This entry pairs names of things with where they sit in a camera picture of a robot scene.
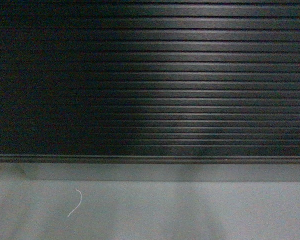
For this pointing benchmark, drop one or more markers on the white thread on floor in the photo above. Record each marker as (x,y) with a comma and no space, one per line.
(78,204)

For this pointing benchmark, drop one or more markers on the black slatted checkout counter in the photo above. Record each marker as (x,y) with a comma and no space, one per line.
(151,90)

